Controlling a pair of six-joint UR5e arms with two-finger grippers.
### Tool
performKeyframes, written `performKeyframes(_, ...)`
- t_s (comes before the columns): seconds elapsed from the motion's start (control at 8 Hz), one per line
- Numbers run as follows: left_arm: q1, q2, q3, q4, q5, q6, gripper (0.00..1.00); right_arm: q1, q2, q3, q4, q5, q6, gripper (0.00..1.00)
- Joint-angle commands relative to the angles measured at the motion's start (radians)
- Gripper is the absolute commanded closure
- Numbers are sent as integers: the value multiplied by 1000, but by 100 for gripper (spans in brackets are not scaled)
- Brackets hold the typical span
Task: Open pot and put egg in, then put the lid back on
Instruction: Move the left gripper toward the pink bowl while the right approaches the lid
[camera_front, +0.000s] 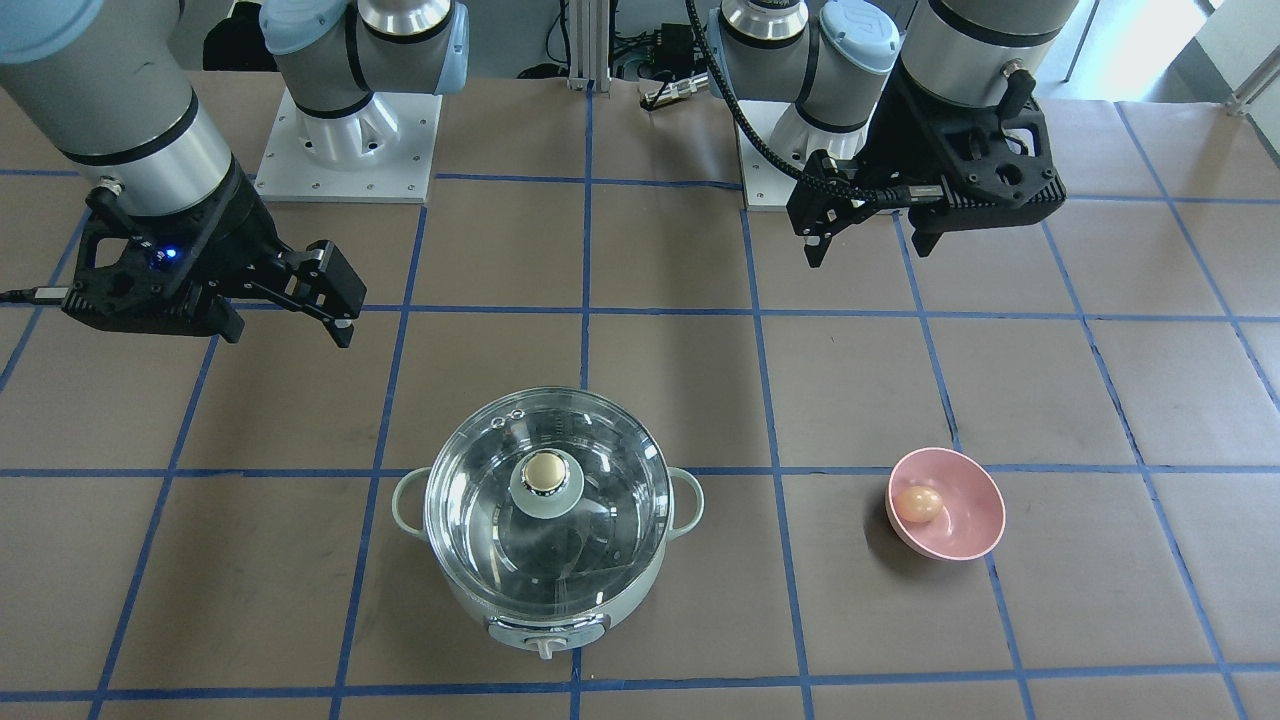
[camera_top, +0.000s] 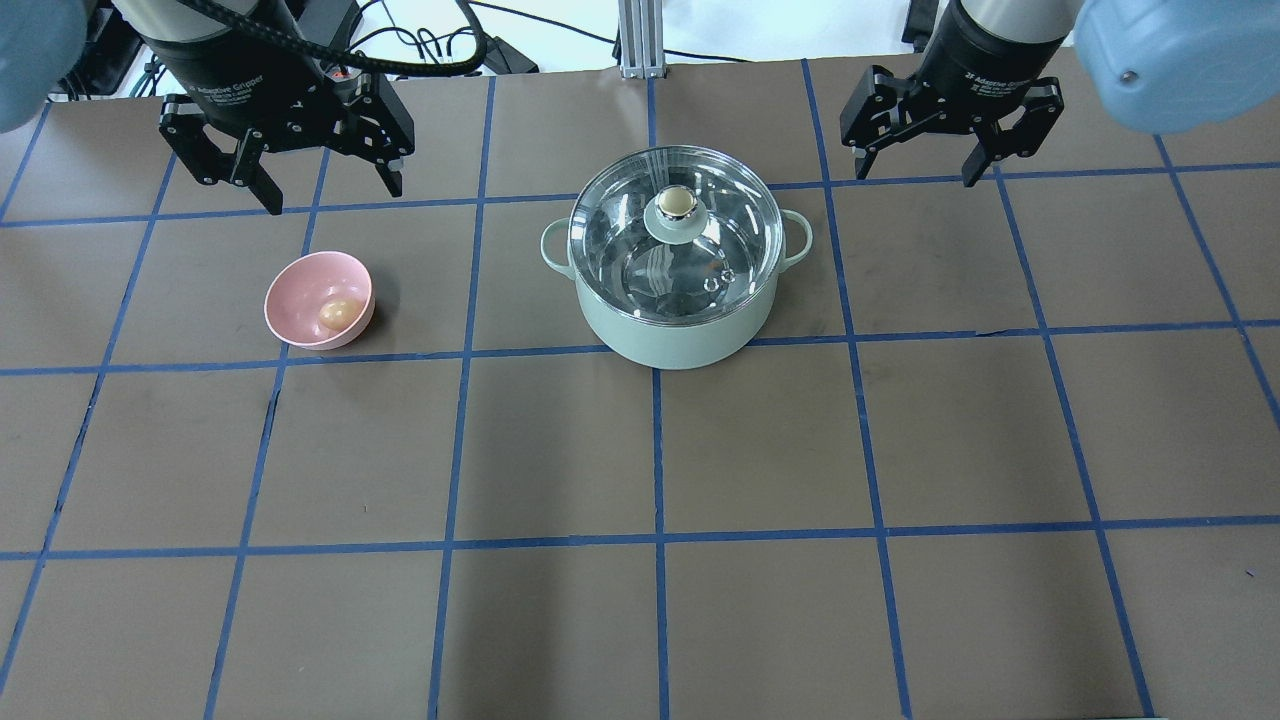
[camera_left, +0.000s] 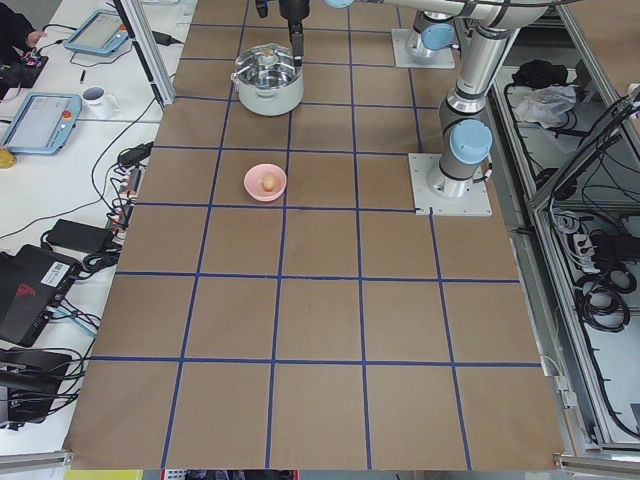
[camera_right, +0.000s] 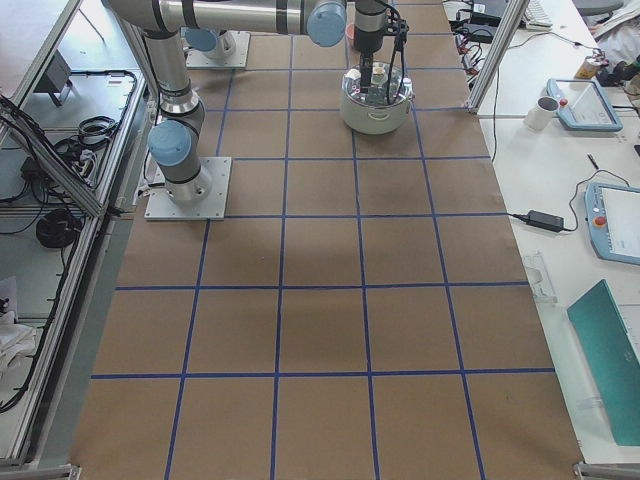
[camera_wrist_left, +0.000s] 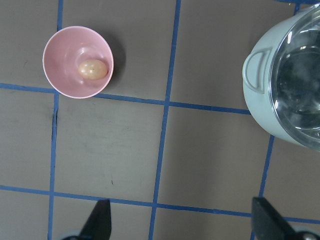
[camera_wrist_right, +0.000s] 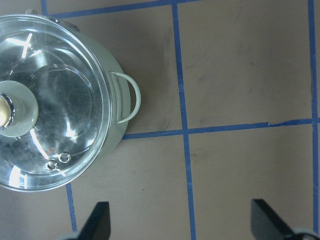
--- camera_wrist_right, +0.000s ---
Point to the pale green cooking pot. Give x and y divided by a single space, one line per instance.
120 100

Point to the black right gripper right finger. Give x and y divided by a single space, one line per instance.
266 224

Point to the glass pot lid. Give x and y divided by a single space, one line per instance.
28 143

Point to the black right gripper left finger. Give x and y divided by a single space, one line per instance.
98 225

